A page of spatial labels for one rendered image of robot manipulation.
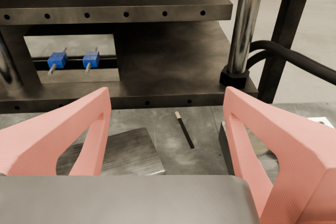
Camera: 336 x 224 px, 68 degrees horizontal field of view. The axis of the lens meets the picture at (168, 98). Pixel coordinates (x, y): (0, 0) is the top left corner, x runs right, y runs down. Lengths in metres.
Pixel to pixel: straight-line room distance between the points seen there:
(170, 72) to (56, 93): 0.40
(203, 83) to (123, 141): 0.45
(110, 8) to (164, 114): 0.35
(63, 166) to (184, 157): 0.27
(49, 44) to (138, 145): 0.50
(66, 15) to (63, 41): 0.08
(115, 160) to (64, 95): 0.45
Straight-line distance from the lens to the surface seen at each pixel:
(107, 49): 0.83
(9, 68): 0.93
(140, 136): 0.50
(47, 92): 0.91
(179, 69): 0.94
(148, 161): 0.46
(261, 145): 0.48
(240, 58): 0.81
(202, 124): 0.69
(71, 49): 0.86
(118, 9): 0.79
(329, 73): 0.81
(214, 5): 0.80
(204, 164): 0.60
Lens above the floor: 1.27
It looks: 38 degrees down
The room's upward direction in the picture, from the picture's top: straight up
